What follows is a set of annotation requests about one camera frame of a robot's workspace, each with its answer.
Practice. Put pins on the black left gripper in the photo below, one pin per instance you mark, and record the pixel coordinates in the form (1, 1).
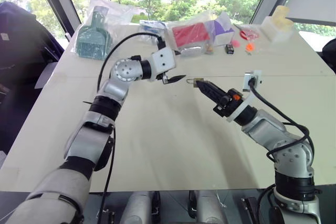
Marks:
(162, 78)

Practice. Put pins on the clear plastic bag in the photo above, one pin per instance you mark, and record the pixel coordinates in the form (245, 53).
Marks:
(119, 14)

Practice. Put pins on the dark chair with jacket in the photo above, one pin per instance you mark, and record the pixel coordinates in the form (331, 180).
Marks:
(23, 51)

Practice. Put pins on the dark rounded object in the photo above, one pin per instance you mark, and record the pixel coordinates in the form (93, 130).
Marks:
(330, 53)

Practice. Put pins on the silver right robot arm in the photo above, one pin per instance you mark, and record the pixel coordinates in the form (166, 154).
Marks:
(265, 129)

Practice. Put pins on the teal plastic dustpan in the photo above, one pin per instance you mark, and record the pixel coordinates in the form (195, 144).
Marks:
(92, 40)

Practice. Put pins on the small black box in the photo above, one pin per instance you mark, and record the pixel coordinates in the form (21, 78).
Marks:
(229, 48)

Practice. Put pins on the red item in clear bag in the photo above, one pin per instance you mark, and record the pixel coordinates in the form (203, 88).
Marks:
(248, 33)

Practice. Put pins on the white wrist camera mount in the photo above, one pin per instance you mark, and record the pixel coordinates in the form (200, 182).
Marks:
(164, 61)
(245, 104)

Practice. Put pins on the silver rounded robot leg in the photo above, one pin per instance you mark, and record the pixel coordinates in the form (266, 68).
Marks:
(137, 208)
(211, 208)

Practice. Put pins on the small pink item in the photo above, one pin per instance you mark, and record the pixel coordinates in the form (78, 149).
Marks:
(235, 43)

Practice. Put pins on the small multicoloured toy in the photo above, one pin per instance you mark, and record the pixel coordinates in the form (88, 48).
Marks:
(209, 49)

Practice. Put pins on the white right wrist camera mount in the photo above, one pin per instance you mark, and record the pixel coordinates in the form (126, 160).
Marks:
(245, 104)

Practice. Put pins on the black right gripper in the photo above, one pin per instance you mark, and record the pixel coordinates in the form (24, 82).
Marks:
(228, 103)

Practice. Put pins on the grey flat panel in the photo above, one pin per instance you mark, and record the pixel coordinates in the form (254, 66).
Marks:
(46, 74)

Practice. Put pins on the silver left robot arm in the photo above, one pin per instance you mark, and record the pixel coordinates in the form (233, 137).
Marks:
(78, 142)

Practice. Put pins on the purple white carton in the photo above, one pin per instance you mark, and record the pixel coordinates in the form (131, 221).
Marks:
(223, 32)

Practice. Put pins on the brass padlock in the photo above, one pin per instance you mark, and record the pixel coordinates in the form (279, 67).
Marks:
(197, 80)

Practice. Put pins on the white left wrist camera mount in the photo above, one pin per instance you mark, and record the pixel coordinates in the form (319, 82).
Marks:
(164, 61)

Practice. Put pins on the small orange item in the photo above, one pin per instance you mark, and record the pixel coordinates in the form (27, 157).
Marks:
(249, 47)

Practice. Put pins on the red package in clear bag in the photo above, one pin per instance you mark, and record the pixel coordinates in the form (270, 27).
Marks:
(189, 33)

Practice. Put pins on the blue white package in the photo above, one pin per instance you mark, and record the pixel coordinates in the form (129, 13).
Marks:
(150, 28)

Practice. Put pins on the white yellow plastic block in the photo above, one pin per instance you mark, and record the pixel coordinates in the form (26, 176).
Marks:
(277, 24)

